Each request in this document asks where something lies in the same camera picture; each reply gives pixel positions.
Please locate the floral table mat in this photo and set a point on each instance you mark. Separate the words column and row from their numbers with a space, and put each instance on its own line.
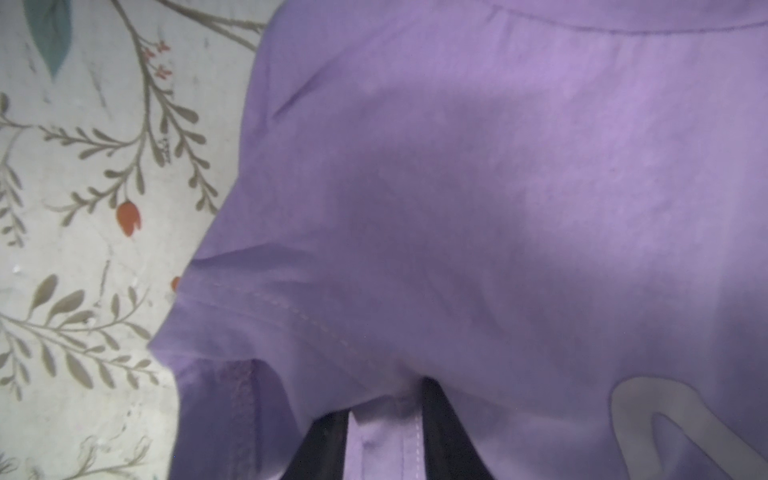
column 119, row 138

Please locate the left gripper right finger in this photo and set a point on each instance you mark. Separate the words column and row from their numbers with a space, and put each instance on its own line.
column 448, row 451

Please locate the purple t-shirt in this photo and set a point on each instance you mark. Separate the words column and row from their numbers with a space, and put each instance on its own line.
column 555, row 209

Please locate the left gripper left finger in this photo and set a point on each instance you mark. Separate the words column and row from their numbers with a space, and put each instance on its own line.
column 321, row 454

